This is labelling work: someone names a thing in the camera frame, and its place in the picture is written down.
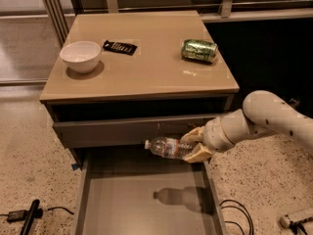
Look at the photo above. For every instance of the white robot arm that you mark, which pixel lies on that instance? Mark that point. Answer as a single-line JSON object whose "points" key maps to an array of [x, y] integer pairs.
{"points": [[263, 113]]}

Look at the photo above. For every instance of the black snack packet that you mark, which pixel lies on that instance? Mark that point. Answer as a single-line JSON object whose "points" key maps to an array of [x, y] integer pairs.
{"points": [[119, 47]]}

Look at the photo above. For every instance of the clear plastic water bottle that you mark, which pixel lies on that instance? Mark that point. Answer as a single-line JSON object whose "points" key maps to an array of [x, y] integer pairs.
{"points": [[168, 148]]}

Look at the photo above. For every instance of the black power adapter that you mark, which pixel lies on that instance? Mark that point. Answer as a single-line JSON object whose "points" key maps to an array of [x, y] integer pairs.
{"points": [[14, 216]]}

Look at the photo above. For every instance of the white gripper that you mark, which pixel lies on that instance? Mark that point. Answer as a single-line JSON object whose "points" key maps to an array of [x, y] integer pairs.
{"points": [[211, 135]]}

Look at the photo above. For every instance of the white power strip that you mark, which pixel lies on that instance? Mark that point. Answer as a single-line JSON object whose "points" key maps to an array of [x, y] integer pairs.
{"points": [[302, 216]]}

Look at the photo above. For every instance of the grey top drawer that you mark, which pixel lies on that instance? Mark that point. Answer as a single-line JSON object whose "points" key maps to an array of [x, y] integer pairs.
{"points": [[127, 131]]}

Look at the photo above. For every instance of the black bar device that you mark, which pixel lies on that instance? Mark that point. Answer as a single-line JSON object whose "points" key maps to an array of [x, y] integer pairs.
{"points": [[34, 212]]}

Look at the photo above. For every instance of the grey open middle drawer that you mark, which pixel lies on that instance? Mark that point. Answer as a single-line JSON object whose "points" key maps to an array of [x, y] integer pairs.
{"points": [[129, 191]]}

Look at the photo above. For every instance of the blue tape piece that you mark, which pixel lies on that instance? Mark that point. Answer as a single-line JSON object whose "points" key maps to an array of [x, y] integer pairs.
{"points": [[75, 166]]}

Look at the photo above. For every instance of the green soda can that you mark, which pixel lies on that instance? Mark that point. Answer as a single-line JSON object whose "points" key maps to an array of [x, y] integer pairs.
{"points": [[200, 50]]}

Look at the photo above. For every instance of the grey drawer cabinet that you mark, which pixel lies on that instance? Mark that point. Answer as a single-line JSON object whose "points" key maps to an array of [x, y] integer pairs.
{"points": [[154, 82]]}

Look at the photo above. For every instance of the white ceramic bowl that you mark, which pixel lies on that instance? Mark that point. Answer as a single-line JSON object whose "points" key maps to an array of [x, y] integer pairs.
{"points": [[81, 56]]}

